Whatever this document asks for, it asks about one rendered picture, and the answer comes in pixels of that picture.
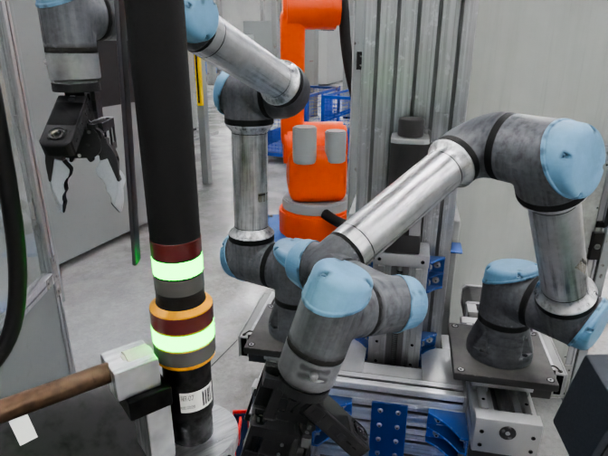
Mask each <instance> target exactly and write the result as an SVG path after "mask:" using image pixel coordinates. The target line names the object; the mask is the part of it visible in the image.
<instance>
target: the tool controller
mask: <svg viewBox="0 0 608 456"><path fill-rule="evenodd" d="M553 421H554V425H555V427H556V429H557V431H558V433H559V435H560V438H561V440H562V442H563V444H564V446H565V448H566V450H567V452H568V454H569V456H608V354H598V355H586V356H584V359H583V361H582V363H581V365H580V366H579V368H578V370H577V372H576V374H575V377H574V379H573V381H572V383H571V384H570V386H569V388H568V390H567V392H566V394H565V398H564V400H563V402H562V403H561V405H560V407H559V409H558V411H557V413H556V416H555V418H554V420H553Z"/></svg>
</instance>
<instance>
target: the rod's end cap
mask: <svg viewBox="0 0 608 456"><path fill-rule="evenodd" d="M151 352H153V350H152V348H151V347H150V346H148V345H146V344H143V345H140V346H137V347H133V348H131V349H128V350H125V351H122V352H121V354H122V355H121V356H120V357H121V358H122V360H123V361H125V360H127V361H128V362H130V361H133V360H136V359H139V358H141V357H143V356H148V355H151ZM153 353H154V352H153Z"/></svg>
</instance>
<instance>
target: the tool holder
mask: <svg viewBox="0 0 608 456"><path fill-rule="evenodd" d="M143 344H146V343H145V342H144V341H143V340H139V341H136V342H133V343H130V344H127V345H125V346H122V347H118V348H115V349H112V350H110V351H107V352H104V353H101V354H100V360H101V363H105V362H108V363H109V371H110V375H111V383H109V384H108V387H109V389H110V390H111V392H112V393H113V394H114V396H115V397H116V399H117V400H118V401H119V403H120V405H121V406H122V408H123V410H124V411H125V413H126V414H127V416H128V418H129V420H130V421H131V422H132V421H136V428H137V435H138V443H139V444H140V446H141V447H142V449H143V451H144V452H145V454H146V455H147V456H233V455H234V454H235V452H236V449H237V447H238V443H239V433H238V424H237V422H236V419H235V418H234V416H233V415H232V414H231V413H230V412H229V411H228V410H226V409H225V408H223V407H222V406H219V405H216V404H214V406H213V423H214V432H213V435H212V436H211V438H210V439H209V440H208V441H207V442H205V443H203V444H201V445H198V446H195V447H183V446H179V445H177V444H176V443H175V439H174V430H173V422H172V413H171V404H172V403H173V397H172V388H171V386H170V385H169V383H168V382H167V381H166V379H165V378H164V377H163V376H162V375H161V374H160V370H159V362H158V358H157V357H156V355H155V354H154V353H153V352H151V355H148V356H143V357H141V358H139V359H136V360H133V361H130V362H128V361H127V360H125V361H123V360H122V358H121V357H120V356H121V355H122V354H121V352H122V351H125V350H128V349H131V348H133V347H137V346H140V345H143Z"/></svg>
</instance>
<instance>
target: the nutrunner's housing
mask: <svg viewBox="0 0 608 456"><path fill-rule="evenodd" d="M162 372H163V377H164V378H165V379H166V381H167V382H168V383H169V385H170V386H171V388H172V397H173V403H172V404H171V413H172V422H173V430H174V439H175V443H176V444H177V445H179V446H183V447H195V446H198V445H201V444H203V443H205V442H207V441H208V440H209V439H210V438H211V436H212V435H213V432H214V423H213V406H214V394H213V381H212V368H211V360H210V361H209V362H208V363H206V364H205V365H204V366H201V367H199V368H196V369H194V370H190V371H184V372H177V371H171V370H168V369H165V368H164V367H162Z"/></svg>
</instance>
